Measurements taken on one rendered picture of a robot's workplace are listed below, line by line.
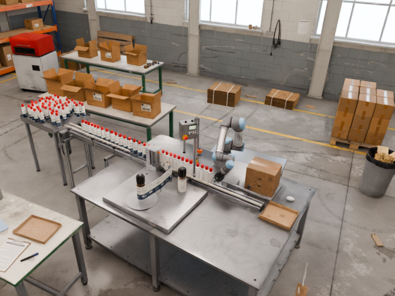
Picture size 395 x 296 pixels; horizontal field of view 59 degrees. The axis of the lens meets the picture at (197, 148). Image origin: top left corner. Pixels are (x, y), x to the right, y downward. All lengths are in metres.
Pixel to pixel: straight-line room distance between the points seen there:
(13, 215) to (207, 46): 6.78
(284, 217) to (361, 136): 3.46
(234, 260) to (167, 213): 0.76
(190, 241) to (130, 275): 1.09
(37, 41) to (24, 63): 0.62
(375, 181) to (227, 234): 2.80
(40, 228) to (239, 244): 1.77
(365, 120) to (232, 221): 3.78
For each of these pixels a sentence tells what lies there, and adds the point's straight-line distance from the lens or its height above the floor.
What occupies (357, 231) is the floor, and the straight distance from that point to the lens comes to 4.86.
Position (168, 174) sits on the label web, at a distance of 3.54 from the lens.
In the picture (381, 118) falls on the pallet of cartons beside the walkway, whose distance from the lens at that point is 6.46.
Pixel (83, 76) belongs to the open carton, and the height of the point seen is 1.10.
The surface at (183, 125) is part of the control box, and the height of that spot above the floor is 1.46.
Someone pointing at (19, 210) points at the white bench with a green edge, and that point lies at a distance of 3.74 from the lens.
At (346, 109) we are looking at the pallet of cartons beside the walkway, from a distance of 6.39.
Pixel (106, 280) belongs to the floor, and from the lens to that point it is 3.95.
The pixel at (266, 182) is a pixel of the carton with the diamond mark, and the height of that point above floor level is 1.01.
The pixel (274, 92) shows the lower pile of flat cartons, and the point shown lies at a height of 0.20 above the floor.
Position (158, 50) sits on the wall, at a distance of 9.94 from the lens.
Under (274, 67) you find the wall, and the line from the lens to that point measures 8.77.
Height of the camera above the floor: 3.03
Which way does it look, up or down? 30 degrees down
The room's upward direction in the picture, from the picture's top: 2 degrees clockwise
